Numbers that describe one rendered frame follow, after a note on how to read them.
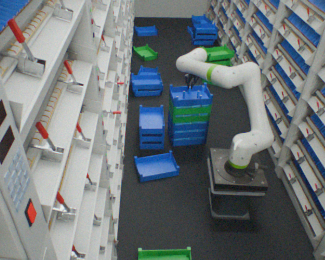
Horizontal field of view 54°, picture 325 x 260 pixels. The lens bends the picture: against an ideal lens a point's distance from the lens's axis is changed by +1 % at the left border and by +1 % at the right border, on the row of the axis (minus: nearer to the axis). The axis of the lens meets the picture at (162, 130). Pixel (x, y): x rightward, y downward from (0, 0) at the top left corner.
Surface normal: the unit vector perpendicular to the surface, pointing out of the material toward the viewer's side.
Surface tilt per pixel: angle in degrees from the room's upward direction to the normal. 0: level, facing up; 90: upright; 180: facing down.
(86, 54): 90
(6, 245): 90
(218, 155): 2
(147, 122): 0
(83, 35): 90
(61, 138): 18
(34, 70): 90
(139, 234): 0
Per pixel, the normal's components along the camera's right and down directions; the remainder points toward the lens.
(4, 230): 0.04, 0.61
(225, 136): 0.03, -0.79
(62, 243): 0.33, -0.75
